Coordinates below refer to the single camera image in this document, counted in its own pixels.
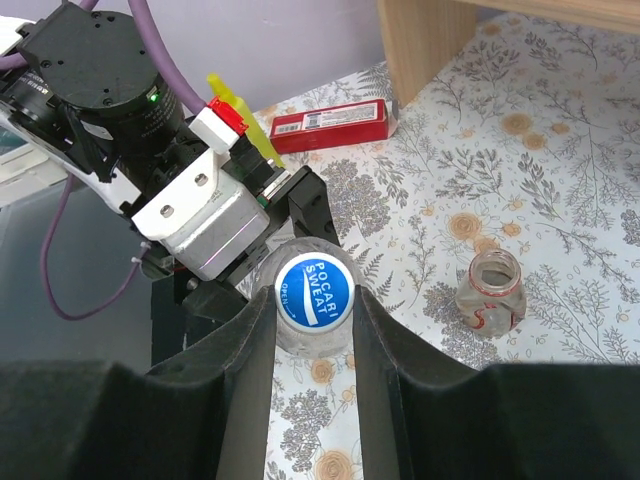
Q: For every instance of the clear plastic bottle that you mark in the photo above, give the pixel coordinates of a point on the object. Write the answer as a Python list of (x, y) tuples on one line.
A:
[(309, 346)]

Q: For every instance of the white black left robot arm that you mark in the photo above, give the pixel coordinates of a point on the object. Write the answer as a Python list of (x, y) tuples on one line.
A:
[(98, 92)]

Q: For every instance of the red snack box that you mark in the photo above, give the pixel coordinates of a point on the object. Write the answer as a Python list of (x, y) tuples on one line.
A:
[(351, 124)]

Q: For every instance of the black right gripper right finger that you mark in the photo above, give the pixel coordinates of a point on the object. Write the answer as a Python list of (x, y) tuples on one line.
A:
[(424, 415)]

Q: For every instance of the small glass bottle red rim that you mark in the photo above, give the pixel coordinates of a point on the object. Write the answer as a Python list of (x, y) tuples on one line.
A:
[(491, 296)]

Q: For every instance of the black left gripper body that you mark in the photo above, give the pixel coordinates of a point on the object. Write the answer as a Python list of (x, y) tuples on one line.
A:
[(300, 198)]

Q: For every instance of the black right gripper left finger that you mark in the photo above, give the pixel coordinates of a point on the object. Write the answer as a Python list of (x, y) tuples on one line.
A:
[(202, 414)]

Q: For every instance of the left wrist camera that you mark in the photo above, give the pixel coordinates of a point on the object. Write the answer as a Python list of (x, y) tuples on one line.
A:
[(204, 218)]

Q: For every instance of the blue white bottle cap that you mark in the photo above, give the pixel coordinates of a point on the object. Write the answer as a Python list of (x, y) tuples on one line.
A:
[(315, 293)]

